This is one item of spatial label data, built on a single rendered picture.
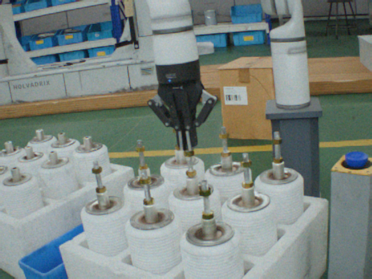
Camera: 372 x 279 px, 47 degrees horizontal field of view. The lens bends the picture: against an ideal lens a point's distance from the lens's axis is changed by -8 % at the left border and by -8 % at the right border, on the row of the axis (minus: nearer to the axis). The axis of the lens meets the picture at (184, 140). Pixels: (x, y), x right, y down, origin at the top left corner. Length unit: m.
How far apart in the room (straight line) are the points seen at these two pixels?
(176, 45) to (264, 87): 1.11
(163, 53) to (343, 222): 0.41
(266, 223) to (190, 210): 0.14
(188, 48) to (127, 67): 2.06
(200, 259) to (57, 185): 0.54
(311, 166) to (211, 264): 0.58
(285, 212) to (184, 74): 0.32
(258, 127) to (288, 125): 0.74
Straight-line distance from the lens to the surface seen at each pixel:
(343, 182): 0.74
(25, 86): 3.15
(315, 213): 0.89
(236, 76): 1.87
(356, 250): 0.79
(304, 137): 1.16
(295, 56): 1.14
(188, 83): 0.77
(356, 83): 2.63
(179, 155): 0.99
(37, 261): 1.04
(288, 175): 0.88
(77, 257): 0.86
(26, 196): 1.06
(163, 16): 0.75
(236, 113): 1.90
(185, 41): 0.75
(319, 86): 2.61
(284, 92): 1.15
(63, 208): 1.09
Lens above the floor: 0.60
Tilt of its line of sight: 17 degrees down
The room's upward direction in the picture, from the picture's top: 7 degrees counter-clockwise
